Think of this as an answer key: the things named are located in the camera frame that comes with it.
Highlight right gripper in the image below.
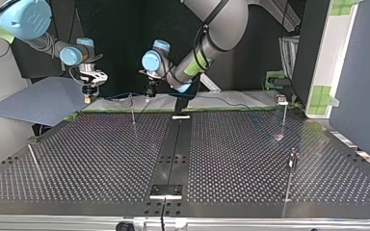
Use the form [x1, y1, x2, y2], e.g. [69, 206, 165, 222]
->
[81, 83, 98, 105]

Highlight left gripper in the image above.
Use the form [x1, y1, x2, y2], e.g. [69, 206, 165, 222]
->
[145, 79, 158, 98]

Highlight grey board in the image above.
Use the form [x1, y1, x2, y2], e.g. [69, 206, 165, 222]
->
[0, 76, 91, 127]

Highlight black panel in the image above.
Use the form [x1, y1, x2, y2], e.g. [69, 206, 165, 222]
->
[11, 0, 304, 98]

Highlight black knob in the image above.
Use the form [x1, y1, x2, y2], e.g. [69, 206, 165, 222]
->
[115, 220, 137, 231]

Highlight metal rack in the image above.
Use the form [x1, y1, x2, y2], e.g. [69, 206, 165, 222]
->
[278, 35, 301, 79]

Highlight silver metal bar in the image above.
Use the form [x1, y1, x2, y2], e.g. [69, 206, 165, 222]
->
[250, 0, 303, 33]

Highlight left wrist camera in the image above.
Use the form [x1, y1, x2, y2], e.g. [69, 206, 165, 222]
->
[139, 69, 162, 81]

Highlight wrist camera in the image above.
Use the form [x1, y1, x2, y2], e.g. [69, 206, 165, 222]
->
[139, 69, 162, 81]
[79, 69, 109, 87]

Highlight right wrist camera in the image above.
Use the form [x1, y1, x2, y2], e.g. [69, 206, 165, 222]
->
[79, 69, 109, 87]

